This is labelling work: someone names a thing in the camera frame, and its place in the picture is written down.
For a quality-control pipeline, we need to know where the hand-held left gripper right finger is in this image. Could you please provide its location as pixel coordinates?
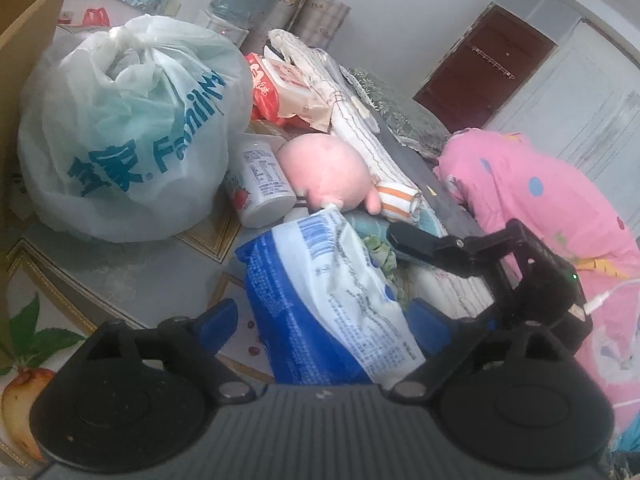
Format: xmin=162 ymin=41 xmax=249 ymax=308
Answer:
xmin=391 ymin=298 xmax=560 ymax=404

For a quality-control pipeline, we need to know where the checked rolled mat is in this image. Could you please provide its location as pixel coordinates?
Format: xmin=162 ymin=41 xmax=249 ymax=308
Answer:
xmin=292 ymin=0 xmax=351 ymax=51

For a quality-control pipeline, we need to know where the pale striped cloth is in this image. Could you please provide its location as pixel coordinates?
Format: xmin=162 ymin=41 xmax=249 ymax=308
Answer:
xmin=400 ymin=260 xmax=496 ymax=318

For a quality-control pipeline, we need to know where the white water dispenser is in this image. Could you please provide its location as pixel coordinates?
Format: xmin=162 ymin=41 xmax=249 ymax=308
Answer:
xmin=200 ymin=10 xmax=251 ymax=48

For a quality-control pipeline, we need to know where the pink spotted blanket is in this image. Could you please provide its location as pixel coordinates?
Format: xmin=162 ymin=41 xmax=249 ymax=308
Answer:
xmin=435 ymin=129 xmax=640 ymax=411

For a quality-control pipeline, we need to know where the white plaid towel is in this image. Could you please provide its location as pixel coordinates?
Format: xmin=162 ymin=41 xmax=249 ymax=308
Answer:
xmin=267 ymin=29 xmax=426 ymax=201

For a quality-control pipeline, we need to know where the white cabinet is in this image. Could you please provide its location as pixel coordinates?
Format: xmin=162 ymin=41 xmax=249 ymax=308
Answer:
xmin=487 ymin=17 xmax=640 ymax=241

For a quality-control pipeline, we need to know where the white plastic bottle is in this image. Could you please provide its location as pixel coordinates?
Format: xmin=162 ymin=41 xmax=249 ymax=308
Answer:
xmin=223 ymin=132 xmax=298 ymax=229

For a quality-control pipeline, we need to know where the brown cardboard box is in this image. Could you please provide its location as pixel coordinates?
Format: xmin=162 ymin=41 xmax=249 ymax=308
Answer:
xmin=0 ymin=0 xmax=71 ymax=341

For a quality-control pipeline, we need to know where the small red plastic bag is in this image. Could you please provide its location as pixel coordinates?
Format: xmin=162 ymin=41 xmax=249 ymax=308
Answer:
xmin=81 ymin=7 xmax=111 ymax=28

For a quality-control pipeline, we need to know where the brown door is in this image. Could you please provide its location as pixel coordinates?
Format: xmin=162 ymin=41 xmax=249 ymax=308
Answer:
xmin=414 ymin=4 xmax=558 ymax=133

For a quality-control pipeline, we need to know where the orange striped towel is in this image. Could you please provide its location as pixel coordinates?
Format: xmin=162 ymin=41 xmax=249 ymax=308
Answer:
xmin=375 ymin=183 xmax=423 ymax=224

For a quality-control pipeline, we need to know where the blue and white packet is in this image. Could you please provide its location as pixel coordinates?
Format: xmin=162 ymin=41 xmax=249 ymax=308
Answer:
xmin=235 ymin=206 xmax=428 ymax=387

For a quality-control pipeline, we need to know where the large white plastic bag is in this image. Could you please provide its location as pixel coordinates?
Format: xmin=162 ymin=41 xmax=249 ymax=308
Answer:
xmin=17 ymin=14 xmax=253 ymax=243

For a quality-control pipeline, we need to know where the white cable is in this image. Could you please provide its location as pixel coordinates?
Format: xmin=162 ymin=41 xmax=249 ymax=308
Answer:
xmin=582 ymin=280 xmax=640 ymax=316

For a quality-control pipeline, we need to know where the dark grey cloth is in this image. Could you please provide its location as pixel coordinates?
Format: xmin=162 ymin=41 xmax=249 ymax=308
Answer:
xmin=370 ymin=110 xmax=488 ymax=241

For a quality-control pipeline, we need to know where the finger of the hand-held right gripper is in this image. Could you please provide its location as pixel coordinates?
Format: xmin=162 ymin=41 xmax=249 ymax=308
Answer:
xmin=387 ymin=217 xmax=533 ymax=278

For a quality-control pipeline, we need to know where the green rug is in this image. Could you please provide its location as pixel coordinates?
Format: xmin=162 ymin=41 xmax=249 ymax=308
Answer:
xmin=345 ymin=67 xmax=453 ymax=158

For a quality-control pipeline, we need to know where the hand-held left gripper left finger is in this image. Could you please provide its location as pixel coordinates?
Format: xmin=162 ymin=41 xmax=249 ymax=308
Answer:
xmin=84 ymin=298 xmax=255 ymax=403

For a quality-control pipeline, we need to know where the red and white wipes packet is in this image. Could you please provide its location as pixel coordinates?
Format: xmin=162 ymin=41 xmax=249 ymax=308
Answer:
xmin=244 ymin=52 xmax=333 ymax=133

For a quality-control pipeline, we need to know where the green cloth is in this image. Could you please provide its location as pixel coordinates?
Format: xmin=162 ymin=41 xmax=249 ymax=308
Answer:
xmin=362 ymin=235 xmax=401 ymax=286

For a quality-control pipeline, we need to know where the floral rolled mat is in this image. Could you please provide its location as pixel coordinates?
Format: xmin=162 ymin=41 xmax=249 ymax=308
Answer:
xmin=247 ymin=0 xmax=313 ymax=56

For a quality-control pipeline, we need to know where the pink plush toy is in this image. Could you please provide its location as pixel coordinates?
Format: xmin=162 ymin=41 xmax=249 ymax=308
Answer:
xmin=276 ymin=134 xmax=383 ymax=216

